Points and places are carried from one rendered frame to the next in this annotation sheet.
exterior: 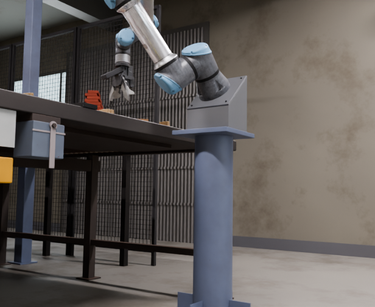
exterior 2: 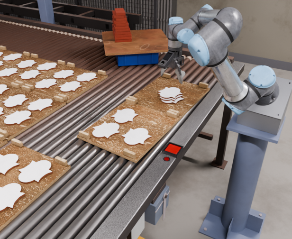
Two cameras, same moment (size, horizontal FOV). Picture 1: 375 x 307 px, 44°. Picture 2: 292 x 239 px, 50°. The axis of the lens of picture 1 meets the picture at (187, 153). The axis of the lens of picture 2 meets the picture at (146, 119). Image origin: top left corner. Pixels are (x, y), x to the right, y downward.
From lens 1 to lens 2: 1.51 m
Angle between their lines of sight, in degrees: 38
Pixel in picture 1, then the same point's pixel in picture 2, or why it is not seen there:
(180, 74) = (248, 104)
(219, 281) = (246, 209)
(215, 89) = (269, 100)
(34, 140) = (156, 216)
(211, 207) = (249, 175)
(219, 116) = (269, 124)
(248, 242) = not seen: hidden behind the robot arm
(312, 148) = not seen: outside the picture
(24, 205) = not seen: hidden behind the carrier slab
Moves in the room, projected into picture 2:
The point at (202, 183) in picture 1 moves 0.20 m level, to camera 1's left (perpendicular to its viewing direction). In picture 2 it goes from (244, 161) to (211, 162)
